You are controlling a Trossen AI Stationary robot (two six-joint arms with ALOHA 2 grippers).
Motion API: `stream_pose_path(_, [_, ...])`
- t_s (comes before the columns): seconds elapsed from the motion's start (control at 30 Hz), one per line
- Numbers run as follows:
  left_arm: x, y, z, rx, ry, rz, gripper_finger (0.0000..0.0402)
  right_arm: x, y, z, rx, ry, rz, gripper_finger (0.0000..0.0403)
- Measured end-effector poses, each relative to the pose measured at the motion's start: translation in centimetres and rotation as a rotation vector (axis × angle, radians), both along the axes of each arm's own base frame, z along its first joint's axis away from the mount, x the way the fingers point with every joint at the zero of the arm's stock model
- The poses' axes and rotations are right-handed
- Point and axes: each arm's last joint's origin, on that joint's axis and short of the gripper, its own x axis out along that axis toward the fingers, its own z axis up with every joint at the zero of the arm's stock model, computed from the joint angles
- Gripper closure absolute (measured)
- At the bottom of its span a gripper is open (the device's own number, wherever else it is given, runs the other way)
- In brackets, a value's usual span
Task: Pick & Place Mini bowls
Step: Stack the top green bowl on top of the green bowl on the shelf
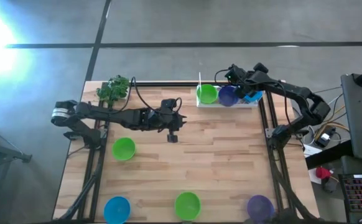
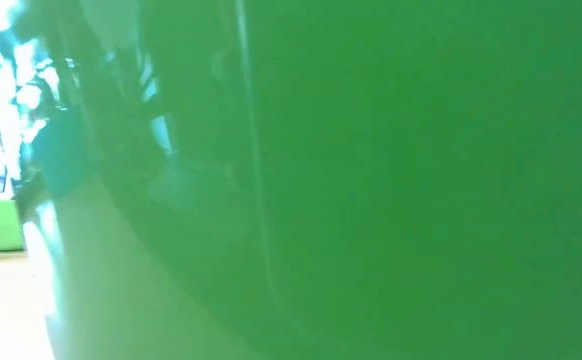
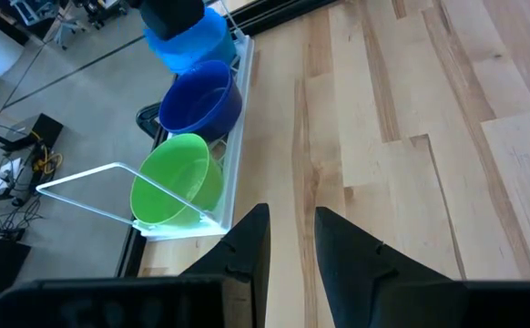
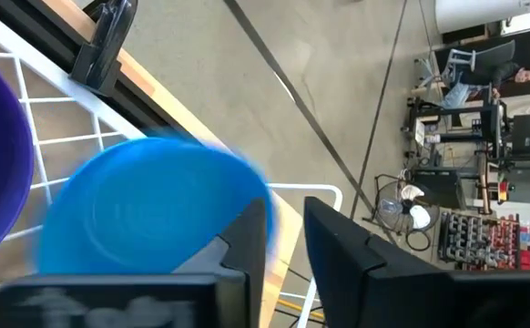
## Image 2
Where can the green plastic mini bowl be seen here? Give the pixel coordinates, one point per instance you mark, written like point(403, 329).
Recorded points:
point(371, 200)

